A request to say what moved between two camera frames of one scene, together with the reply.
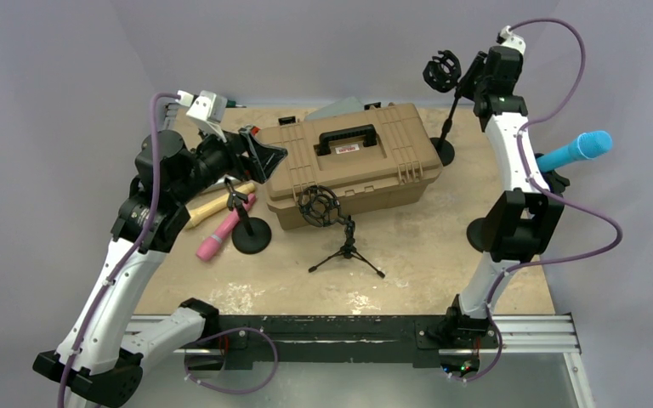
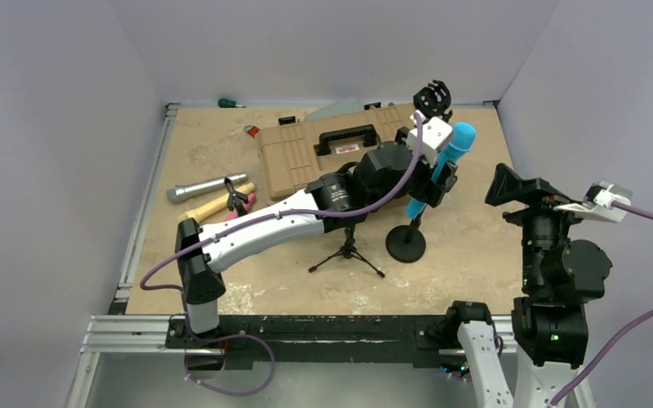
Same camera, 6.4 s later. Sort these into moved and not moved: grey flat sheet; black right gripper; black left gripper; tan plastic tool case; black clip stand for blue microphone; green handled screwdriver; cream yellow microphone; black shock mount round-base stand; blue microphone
Moved: black left gripper; black right gripper; blue microphone; black clip stand for blue microphone; black shock mount round-base stand
Not moved: tan plastic tool case; grey flat sheet; cream yellow microphone; green handled screwdriver
